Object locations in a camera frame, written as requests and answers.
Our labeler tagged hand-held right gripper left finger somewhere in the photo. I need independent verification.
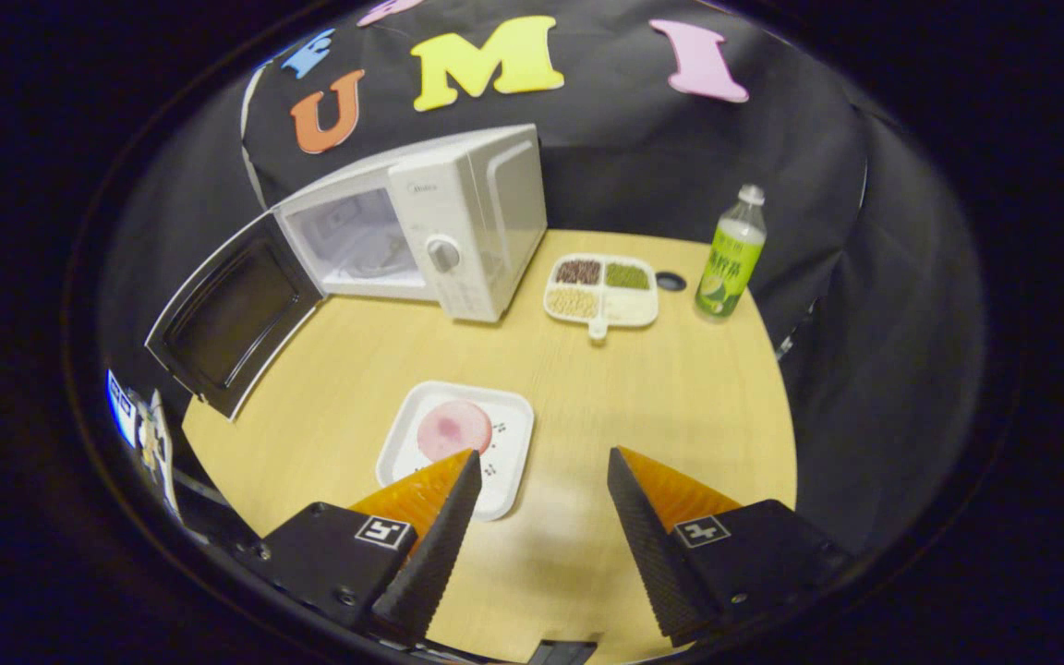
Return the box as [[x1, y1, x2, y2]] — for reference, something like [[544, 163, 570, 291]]
[[244, 448, 484, 645]]

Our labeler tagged white microwave oven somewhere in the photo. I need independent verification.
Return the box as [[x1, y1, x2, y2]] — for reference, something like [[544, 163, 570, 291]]
[[144, 125, 549, 421]]

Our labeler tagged pink round food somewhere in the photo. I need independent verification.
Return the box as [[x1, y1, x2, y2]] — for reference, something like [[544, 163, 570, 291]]
[[417, 400, 494, 463]]

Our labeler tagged yellow beans pile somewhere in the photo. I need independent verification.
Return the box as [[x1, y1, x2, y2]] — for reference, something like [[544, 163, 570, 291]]
[[548, 288, 599, 320]]

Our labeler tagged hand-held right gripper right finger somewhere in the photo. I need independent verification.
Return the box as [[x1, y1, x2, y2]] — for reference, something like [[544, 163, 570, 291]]
[[606, 446, 853, 648]]

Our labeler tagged green drink bottle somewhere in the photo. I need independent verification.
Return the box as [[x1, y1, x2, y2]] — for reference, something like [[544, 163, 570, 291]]
[[694, 185, 767, 322]]

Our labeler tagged white square plate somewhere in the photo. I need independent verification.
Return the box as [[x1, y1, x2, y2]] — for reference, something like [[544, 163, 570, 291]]
[[375, 381, 535, 523]]

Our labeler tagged white divided tray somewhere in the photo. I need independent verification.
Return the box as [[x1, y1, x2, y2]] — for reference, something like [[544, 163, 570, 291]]
[[543, 254, 660, 341]]

